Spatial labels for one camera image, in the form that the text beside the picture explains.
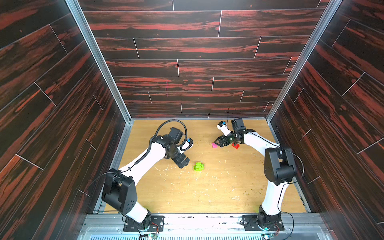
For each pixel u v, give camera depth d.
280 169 0.52
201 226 0.73
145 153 0.52
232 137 0.84
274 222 0.67
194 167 0.89
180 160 0.73
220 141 0.88
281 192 0.56
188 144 0.73
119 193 0.43
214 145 1.02
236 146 1.03
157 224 0.72
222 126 0.88
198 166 0.89
